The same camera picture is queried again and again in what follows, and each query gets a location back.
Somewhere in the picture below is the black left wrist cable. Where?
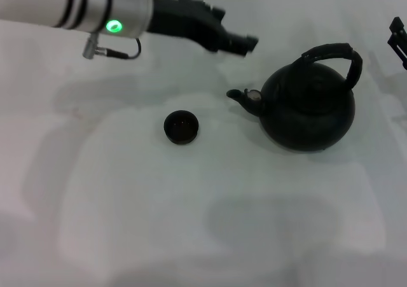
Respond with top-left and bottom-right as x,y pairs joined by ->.
82,32 -> 142,60

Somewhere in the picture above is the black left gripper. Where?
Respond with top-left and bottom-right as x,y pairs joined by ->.
145,0 -> 260,59

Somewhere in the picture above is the small black teacup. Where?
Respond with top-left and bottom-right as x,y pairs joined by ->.
163,109 -> 201,146

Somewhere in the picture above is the black round teapot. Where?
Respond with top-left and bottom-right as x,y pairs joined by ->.
226,43 -> 364,154

